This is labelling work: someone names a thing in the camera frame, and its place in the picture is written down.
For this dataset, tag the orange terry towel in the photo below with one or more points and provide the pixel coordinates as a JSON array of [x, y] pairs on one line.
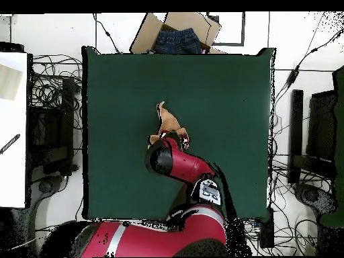
[[169, 122]]

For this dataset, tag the grey chair base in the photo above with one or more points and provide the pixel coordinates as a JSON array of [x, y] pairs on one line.
[[45, 186], [311, 194]]

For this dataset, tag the open cardboard box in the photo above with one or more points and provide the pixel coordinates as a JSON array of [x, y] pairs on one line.
[[146, 35]]

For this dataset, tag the black ribbed strip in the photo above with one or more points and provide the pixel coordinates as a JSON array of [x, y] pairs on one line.
[[10, 143]]

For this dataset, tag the black equipment stand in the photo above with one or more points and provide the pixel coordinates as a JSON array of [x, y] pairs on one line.
[[67, 107], [297, 121]]

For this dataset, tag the white side table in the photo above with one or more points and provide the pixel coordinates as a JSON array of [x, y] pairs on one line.
[[13, 174]]

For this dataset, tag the beige paper sheet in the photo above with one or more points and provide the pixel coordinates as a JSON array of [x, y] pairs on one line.
[[9, 83]]

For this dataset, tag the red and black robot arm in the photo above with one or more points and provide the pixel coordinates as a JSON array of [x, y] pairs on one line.
[[185, 164]]

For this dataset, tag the dark green tablecloth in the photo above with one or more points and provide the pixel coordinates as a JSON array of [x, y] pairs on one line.
[[215, 107]]

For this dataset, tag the blue denim jeans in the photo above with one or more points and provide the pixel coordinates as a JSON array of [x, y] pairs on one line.
[[177, 41]]

